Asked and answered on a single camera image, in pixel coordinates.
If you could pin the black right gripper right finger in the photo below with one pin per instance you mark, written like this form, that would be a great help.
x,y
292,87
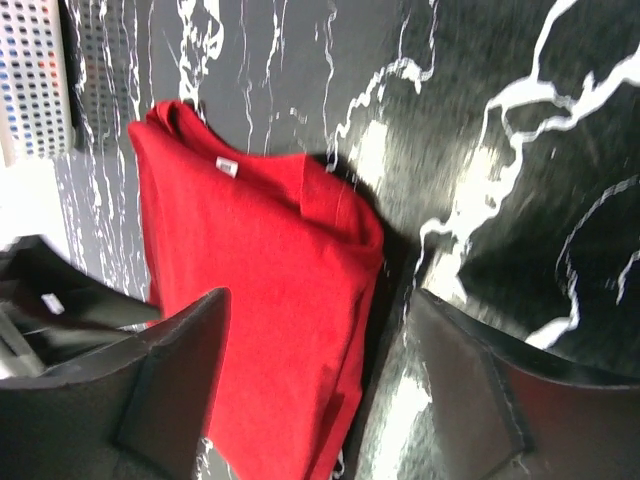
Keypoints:
x,y
503,409

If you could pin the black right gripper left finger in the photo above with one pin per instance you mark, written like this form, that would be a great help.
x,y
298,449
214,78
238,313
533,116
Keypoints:
x,y
134,409

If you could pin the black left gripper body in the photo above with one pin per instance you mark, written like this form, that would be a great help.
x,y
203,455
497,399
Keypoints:
x,y
52,312

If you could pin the red t shirt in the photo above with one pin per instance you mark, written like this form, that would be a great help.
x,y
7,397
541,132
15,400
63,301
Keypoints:
x,y
299,251

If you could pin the white perforated laundry basket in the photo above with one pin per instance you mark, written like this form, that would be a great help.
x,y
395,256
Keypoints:
x,y
36,119

